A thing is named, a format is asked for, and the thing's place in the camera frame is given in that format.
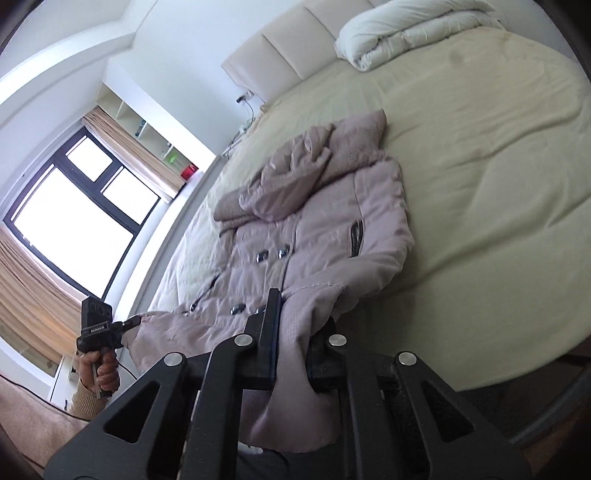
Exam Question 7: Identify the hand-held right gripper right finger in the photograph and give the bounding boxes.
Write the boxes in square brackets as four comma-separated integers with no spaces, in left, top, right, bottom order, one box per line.
[307,322,532,480]

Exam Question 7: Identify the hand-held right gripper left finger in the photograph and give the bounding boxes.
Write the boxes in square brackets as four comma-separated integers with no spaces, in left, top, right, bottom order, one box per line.
[44,288,282,480]

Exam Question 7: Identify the mauve hooded puffer coat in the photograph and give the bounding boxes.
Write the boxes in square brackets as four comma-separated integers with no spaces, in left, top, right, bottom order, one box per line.
[122,110,415,453]

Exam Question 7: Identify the person's left forearm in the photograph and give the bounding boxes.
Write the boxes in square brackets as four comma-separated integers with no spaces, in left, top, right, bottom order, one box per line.
[65,378,109,421]

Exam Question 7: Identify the person's left hand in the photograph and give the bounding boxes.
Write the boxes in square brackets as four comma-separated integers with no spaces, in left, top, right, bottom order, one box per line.
[76,348,122,393]

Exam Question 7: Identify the white low cabinet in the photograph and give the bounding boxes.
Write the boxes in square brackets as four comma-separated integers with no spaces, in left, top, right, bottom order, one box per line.
[48,353,81,407]

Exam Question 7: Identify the beige curtain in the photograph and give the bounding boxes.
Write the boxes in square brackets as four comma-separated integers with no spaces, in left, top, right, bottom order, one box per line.
[0,224,88,352]
[82,107,185,200]

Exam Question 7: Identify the black framed window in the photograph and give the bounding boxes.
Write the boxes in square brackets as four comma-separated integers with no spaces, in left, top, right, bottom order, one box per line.
[2,129,162,301]

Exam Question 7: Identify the white window ledge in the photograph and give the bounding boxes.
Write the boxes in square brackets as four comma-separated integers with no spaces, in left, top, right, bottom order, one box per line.
[106,152,232,319]

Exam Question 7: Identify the white nightstand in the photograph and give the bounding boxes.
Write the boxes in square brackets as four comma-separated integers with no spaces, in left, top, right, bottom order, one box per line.
[224,124,252,155]

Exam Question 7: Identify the bed with beige sheet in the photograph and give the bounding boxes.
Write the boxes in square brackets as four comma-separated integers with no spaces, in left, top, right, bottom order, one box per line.
[148,23,591,393]

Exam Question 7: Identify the cream padded headboard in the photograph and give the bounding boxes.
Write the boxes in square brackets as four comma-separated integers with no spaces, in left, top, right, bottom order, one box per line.
[222,0,393,104]

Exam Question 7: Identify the white folded duvet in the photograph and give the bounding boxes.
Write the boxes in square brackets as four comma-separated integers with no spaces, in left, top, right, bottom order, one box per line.
[335,0,506,71]

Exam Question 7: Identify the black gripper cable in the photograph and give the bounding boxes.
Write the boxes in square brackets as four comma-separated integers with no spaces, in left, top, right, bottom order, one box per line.
[117,360,141,386]

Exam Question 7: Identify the black charging cable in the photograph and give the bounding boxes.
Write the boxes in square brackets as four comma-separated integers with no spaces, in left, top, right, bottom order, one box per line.
[222,99,257,158]

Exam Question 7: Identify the white wall shelf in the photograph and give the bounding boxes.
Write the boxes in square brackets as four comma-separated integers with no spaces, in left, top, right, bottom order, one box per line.
[97,85,204,185]

